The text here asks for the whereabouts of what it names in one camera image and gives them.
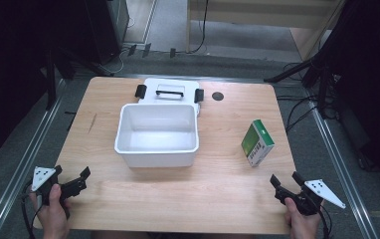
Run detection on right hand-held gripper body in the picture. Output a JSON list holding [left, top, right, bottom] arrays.
[[275, 178, 347, 217]]

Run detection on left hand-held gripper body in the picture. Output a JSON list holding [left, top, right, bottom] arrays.
[[32, 165, 88, 207]]

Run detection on green and white carton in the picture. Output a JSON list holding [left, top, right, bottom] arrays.
[[240, 119, 276, 168]]

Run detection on white plastic storage box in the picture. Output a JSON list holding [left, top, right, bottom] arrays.
[[113, 103, 201, 169]]

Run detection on person's right hand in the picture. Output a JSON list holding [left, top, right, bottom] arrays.
[[284, 196, 321, 239]]

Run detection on person's left hand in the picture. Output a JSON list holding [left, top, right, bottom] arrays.
[[28, 183, 73, 239]]

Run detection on black tripod stand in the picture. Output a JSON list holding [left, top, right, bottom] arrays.
[[263, 55, 340, 120]]

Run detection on black curtain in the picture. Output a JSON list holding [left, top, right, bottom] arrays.
[[0, 0, 95, 165], [310, 0, 380, 183]]

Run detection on dark cabinet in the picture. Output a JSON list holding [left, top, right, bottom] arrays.
[[84, 0, 130, 66]]

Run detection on light wooden platform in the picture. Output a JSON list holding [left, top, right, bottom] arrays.
[[185, 0, 347, 62]]

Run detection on metal floor rail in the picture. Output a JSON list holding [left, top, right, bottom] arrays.
[[305, 89, 380, 239], [0, 79, 67, 239]]

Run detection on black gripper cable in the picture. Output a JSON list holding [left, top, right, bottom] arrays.
[[318, 204, 333, 239], [20, 180, 44, 239]]

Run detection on black floor cables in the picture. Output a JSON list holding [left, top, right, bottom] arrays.
[[276, 61, 340, 134]]

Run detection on white lid with black handle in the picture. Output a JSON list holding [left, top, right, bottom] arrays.
[[134, 77, 205, 117]]

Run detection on white floor cable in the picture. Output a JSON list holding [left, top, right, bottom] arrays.
[[106, 14, 136, 75]]

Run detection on black hanging cable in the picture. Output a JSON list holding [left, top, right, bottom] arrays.
[[188, 0, 210, 55]]

